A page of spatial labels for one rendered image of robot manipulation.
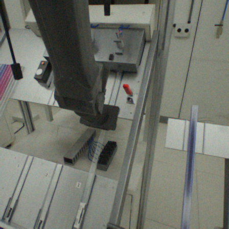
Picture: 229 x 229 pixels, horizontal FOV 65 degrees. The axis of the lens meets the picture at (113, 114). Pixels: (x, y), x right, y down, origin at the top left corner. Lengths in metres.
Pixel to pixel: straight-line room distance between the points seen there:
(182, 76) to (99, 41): 1.67
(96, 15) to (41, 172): 0.55
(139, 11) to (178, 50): 1.53
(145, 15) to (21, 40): 0.55
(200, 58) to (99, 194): 1.88
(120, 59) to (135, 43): 0.07
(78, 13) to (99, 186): 0.44
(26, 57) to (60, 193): 0.55
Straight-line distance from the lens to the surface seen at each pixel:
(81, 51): 0.23
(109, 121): 0.48
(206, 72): 2.23
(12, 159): 0.70
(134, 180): 0.84
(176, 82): 2.25
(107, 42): 0.64
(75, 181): 0.57
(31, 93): 0.74
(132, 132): 0.53
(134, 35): 0.64
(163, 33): 0.70
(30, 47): 0.88
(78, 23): 0.21
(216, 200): 1.73
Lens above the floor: 1.25
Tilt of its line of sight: 29 degrees down
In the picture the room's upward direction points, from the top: straight up
